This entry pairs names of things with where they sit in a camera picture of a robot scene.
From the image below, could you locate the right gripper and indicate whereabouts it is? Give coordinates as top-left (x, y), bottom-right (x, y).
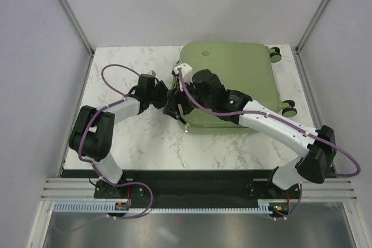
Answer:
top-left (163, 76), bottom-right (214, 120)

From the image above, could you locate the green suitcase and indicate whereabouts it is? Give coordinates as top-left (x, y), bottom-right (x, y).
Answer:
top-left (177, 41), bottom-right (284, 134)

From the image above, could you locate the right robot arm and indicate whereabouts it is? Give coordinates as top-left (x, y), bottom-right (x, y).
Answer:
top-left (163, 64), bottom-right (336, 198)

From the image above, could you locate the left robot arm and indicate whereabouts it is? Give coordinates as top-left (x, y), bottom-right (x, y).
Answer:
top-left (69, 74), bottom-right (168, 199)

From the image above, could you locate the green suitcase wheel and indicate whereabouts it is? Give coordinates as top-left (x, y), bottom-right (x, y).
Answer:
top-left (281, 100), bottom-right (298, 118)
top-left (269, 46), bottom-right (282, 63)

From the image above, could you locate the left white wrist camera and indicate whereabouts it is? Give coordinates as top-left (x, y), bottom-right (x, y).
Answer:
top-left (148, 70), bottom-right (156, 77)

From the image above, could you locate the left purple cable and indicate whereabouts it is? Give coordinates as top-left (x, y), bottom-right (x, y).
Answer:
top-left (78, 64), bottom-right (154, 222)

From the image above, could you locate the purple cable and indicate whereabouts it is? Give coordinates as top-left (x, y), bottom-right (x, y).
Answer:
top-left (177, 67), bottom-right (362, 222)
top-left (78, 64), bottom-right (154, 222)

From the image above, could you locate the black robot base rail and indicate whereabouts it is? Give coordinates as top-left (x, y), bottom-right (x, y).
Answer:
top-left (94, 170), bottom-right (299, 210)

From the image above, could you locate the left aluminium frame post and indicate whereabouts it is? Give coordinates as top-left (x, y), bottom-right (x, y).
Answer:
top-left (58, 0), bottom-right (95, 57)

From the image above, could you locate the aluminium frame post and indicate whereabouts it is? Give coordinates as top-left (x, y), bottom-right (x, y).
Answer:
top-left (58, 0), bottom-right (95, 57)
top-left (294, 0), bottom-right (331, 55)

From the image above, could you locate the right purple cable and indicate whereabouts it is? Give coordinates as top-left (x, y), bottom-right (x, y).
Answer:
top-left (177, 67), bottom-right (362, 222)

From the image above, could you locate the right aluminium frame post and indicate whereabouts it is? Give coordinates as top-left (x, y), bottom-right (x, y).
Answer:
top-left (294, 0), bottom-right (331, 55)

